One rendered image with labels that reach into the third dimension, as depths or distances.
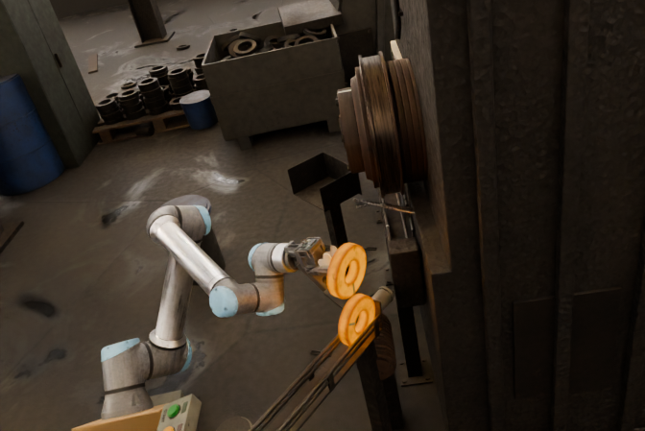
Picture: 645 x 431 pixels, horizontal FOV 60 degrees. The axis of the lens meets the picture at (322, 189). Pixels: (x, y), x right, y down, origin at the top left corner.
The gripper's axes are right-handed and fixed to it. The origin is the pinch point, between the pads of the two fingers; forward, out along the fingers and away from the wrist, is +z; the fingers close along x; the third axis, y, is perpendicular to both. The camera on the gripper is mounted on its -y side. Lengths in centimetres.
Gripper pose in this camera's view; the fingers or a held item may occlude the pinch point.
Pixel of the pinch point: (346, 265)
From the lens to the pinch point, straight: 158.2
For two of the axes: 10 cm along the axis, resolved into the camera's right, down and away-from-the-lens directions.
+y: -4.0, -8.5, -3.4
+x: 5.6, -5.2, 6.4
